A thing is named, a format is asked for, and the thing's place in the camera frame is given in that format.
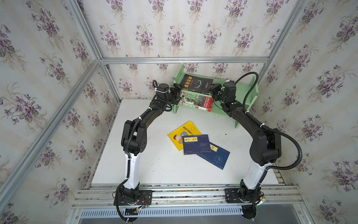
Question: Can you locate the aluminium mounting rail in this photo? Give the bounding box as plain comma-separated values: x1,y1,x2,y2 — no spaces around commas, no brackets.
71,184,304,209

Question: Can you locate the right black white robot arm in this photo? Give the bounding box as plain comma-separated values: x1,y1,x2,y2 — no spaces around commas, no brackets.
210,72,303,202

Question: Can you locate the white slotted cable duct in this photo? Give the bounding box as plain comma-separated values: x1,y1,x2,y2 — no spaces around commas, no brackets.
80,205,243,219

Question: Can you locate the blue thin booklet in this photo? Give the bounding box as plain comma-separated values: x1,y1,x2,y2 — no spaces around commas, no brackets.
197,143,230,170

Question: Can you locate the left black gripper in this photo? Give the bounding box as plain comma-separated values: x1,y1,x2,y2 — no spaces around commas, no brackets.
164,83,184,105

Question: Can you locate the black book gold title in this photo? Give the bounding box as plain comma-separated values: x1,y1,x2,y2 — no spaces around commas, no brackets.
180,74,213,95

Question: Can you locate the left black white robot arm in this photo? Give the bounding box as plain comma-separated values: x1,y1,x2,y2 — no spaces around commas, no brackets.
121,80,182,194

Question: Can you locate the dark blue hardcover book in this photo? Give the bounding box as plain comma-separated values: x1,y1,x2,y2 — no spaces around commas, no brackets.
183,134,212,155

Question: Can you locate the aluminium frame horizontal bar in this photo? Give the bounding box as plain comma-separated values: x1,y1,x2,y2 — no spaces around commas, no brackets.
100,57,269,64

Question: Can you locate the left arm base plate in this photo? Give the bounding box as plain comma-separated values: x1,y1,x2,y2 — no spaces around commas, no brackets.
112,189,153,206

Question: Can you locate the green wooden bookshelf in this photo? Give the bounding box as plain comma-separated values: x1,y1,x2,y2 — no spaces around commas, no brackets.
174,66,259,117

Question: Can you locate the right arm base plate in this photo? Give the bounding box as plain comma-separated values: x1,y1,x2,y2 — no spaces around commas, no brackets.
224,188,247,203

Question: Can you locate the green red plant book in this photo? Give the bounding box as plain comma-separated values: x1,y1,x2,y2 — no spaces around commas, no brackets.
178,92,213,112

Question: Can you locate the yellow cartoon book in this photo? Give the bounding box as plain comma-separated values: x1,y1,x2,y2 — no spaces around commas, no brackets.
167,121,201,151

